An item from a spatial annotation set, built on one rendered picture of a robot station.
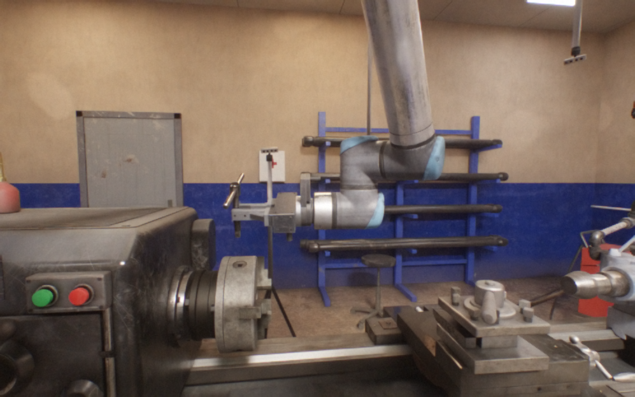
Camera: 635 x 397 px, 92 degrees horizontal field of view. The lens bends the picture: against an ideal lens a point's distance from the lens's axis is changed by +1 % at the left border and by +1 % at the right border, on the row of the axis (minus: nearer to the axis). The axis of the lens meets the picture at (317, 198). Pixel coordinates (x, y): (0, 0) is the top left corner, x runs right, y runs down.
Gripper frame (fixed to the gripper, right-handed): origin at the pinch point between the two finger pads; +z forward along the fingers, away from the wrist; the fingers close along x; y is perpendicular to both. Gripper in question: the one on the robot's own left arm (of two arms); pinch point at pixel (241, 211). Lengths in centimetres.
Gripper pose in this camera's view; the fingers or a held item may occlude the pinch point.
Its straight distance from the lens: 77.4
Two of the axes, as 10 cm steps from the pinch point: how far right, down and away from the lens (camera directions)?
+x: -0.2, -4.0, 9.2
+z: -10.0, 0.1, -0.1
